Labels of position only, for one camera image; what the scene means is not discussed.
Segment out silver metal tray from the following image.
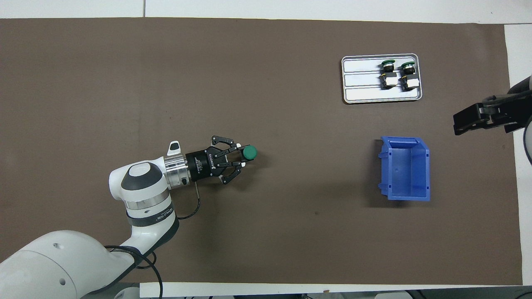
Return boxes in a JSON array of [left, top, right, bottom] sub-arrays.
[[341, 54, 423, 104]]

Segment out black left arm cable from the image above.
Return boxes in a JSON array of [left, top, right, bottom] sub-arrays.
[[104, 183, 202, 299]]

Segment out blue plastic storage bin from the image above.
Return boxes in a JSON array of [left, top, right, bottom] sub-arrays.
[[377, 136, 431, 202]]

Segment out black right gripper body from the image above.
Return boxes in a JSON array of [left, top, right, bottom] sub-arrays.
[[482, 91, 532, 127]]

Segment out brown paper table mat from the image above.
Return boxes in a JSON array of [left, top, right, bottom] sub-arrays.
[[0, 17, 523, 286]]

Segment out green push button switch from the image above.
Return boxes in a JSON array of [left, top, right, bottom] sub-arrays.
[[380, 60, 397, 90], [239, 145, 258, 162], [400, 61, 420, 92]]

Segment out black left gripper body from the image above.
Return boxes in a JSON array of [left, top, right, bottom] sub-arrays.
[[186, 149, 225, 182]]

